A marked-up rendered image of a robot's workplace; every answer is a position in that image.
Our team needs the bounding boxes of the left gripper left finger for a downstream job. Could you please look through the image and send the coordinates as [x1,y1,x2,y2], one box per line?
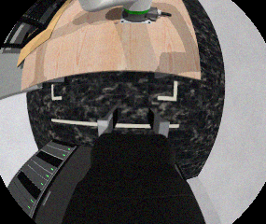
[98,107,118,137]

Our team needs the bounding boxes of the black open rack frame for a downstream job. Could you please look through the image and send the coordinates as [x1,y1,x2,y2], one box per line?
[2,0,66,49]

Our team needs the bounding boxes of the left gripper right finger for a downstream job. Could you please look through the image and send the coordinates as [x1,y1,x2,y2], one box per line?
[148,108,170,138]

